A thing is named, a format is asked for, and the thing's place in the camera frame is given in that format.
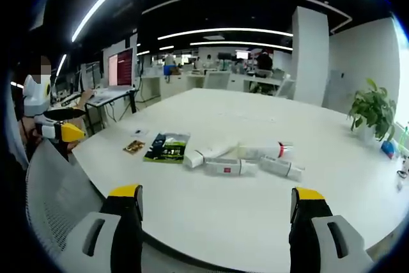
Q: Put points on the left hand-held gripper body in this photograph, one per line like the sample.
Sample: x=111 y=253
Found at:
x=35 y=100

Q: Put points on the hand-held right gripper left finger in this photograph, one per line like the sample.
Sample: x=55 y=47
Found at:
x=96 y=244

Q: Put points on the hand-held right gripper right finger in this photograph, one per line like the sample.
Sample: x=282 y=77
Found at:
x=332 y=247

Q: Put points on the white skincare bottle grey cap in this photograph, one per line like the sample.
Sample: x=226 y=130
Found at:
x=281 y=167

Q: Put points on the white skincare bottle red band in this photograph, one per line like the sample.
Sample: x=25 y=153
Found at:
x=262 y=151

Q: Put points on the white skincare bottle red label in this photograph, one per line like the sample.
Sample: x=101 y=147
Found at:
x=228 y=168

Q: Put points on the white skincare tube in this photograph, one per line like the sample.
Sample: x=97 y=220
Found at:
x=207 y=154

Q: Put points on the person's left hand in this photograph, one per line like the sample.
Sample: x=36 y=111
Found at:
x=31 y=134

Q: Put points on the black flat object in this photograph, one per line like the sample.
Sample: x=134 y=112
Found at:
x=64 y=114

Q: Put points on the white desk black legs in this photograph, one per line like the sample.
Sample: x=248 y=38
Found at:
x=108 y=95

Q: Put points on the grey mesh chair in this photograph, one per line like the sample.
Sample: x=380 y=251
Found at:
x=60 y=190

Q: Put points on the small brown packet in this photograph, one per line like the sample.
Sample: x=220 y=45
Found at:
x=134 y=147

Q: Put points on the large monitor screen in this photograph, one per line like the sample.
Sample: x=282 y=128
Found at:
x=121 y=66

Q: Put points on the green black packet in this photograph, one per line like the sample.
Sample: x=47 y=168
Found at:
x=167 y=147

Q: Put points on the small white desk items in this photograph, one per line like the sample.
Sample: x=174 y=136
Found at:
x=403 y=170

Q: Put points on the blue packet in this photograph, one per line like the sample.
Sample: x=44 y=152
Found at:
x=388 y=149

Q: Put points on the long ceiling light strip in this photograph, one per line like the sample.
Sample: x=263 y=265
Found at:
x=105 y=1

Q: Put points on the potted green plant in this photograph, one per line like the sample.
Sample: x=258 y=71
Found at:
x=372 y=110

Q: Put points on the small green floor plant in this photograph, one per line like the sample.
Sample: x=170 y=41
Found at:
x=259 y=88

